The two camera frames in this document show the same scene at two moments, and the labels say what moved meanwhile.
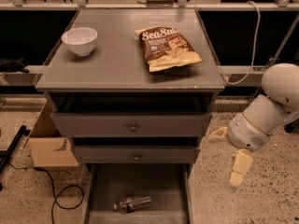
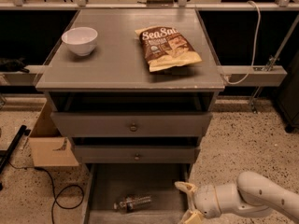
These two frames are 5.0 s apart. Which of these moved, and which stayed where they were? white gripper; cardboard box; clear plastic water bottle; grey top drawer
Moved: white gripper
Stayed: cardboard box; grey top drawer; clear plastic water bottle
